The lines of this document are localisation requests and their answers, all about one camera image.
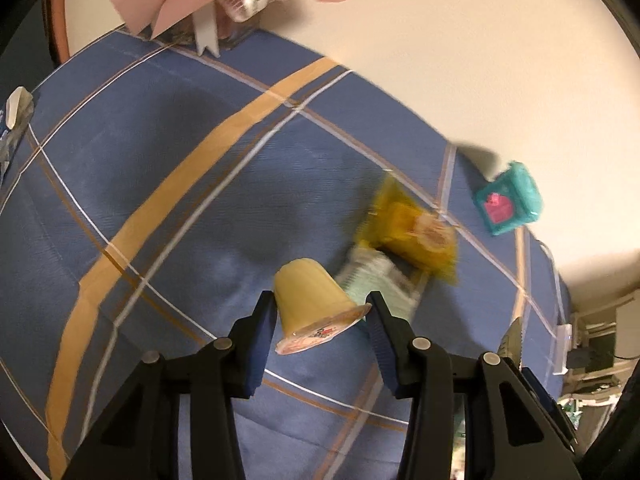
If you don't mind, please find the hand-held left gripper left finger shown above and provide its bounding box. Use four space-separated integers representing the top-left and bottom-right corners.
62 291 277 480

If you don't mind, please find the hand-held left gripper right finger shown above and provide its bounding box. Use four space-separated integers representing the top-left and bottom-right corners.
366 291 581 480

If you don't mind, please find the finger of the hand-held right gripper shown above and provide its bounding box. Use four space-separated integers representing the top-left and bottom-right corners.
520 368 579 449

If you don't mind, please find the pale yellow jelly cup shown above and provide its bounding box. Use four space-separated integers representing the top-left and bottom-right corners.
273 258 372 356

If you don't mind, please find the white power strip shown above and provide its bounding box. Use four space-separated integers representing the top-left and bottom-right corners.
552 322 573 376

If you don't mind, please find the white packet orange print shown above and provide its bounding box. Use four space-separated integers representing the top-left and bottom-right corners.
497 317 526 368

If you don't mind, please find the green snack packet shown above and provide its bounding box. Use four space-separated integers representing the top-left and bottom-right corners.
335 245 428 321

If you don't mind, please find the yellow snack packet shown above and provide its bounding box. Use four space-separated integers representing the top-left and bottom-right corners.
357 172 460 283

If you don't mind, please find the teal toy chest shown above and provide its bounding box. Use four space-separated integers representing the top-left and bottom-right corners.
472 161 543 237

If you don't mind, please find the blue white packet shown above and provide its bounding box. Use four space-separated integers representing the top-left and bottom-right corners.
0 86 38 181

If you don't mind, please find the dark cabinet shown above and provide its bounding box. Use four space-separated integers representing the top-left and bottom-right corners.
0 0 68 111

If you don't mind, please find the white cable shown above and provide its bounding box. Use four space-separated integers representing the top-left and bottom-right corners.
537 240 566 331

